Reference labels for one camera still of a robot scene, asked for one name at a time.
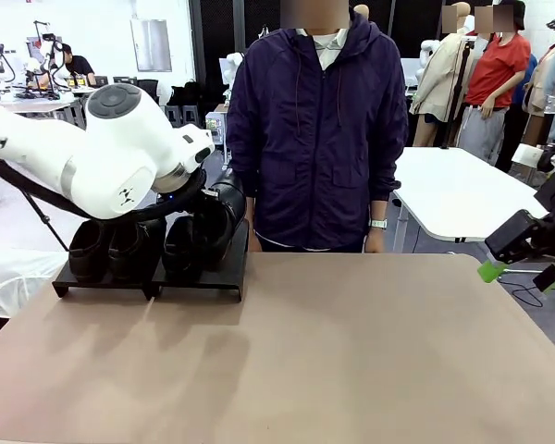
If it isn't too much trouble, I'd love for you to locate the black bag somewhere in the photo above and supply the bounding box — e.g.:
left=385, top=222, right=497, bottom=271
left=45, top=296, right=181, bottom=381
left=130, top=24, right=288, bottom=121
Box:
left=167, top=80, right=205, bottom=108

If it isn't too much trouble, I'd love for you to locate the black office chair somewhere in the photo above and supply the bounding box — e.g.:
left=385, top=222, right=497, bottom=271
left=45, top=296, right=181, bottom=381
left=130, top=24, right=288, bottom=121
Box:
left=137, top=79, right=162, bottom=102

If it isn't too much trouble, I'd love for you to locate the mannequin with bucket hat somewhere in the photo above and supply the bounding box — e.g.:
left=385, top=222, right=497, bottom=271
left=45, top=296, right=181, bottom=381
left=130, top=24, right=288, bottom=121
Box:
left=520, top=8, right=555, bottom=147

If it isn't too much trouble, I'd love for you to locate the grey wall panel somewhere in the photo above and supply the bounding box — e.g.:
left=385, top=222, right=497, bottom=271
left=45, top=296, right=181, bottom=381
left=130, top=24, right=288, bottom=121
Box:
left=129, top=18, right=173, bottom=73

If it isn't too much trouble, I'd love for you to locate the mannequin in beige jacket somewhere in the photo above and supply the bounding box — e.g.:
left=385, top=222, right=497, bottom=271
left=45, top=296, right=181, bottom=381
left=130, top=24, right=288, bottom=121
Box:
left=409, top=2, right=474, bottom=149

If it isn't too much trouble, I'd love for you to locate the seated person in black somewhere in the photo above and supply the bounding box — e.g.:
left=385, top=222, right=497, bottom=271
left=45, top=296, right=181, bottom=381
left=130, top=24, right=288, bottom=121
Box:
left=59, top=43, right=97, bottom=88

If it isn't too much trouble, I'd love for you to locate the computer tower with lights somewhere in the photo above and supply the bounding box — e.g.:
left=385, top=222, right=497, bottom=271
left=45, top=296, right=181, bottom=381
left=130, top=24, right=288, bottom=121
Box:
left=205, top=110, right=228, bottom=154

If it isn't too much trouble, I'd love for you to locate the clear plastic sheet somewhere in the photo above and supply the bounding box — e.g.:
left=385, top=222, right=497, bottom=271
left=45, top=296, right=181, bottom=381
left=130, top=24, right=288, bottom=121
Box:
left=0, top=247, right=70, bottom=323

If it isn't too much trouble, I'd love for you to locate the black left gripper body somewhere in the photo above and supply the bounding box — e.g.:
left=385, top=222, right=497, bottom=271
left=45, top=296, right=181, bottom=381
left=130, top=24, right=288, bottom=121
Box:
left=155, top=190, right=201, bottom=210

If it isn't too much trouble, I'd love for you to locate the mannequin in red t-shirt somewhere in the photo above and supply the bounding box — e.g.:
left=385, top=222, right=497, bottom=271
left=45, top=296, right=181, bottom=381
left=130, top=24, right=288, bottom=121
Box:
left=457, top=0, right=533, bottom=163

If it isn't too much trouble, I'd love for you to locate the person's left hand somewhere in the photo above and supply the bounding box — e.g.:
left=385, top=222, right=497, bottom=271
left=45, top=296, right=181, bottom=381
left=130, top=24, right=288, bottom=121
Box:
left=364, top=228, right=386, bottom=254

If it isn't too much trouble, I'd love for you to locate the black metal shoe stand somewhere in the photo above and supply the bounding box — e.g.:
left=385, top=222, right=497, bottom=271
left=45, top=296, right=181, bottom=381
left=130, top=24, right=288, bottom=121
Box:
left=51, top=216, right=251, bottom=302

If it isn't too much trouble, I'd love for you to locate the white table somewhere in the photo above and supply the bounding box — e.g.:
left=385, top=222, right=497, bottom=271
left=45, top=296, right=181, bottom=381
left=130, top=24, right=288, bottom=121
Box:
left=390, top=146, right=554, bottom=254

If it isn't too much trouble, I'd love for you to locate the wooden top workbench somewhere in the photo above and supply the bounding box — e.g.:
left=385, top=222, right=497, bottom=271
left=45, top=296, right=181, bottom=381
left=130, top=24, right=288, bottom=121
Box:
left=0, top=99, right=90, bottom=122

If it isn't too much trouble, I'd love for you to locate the black braided cable sleeve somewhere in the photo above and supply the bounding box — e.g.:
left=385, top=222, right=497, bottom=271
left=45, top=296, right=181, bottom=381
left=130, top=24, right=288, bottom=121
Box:
left=0, top=155, right=207, bottom=222

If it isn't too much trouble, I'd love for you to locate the person in purple hooded jacket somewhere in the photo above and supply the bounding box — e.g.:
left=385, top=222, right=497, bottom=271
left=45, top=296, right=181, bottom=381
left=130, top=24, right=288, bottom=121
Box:
left=225, top=0, right=411, bottom=254

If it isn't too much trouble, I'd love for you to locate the robot rig with black cables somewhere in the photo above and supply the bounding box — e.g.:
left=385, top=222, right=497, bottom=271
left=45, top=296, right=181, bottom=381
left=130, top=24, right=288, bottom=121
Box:
left=25, top=20, right=73, bottom=101

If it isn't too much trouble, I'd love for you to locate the black loafer with metal bit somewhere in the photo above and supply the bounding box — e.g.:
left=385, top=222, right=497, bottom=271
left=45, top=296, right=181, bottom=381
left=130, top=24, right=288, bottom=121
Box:
left=68, top=219, right=110, bottom=284
left=106, top=219, right=166, bottom=282

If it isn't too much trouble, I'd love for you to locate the black tripod leg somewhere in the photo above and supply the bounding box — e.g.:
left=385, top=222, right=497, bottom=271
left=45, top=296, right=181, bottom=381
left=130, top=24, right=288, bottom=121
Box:
left=20, top=188, right=71, bottom=254

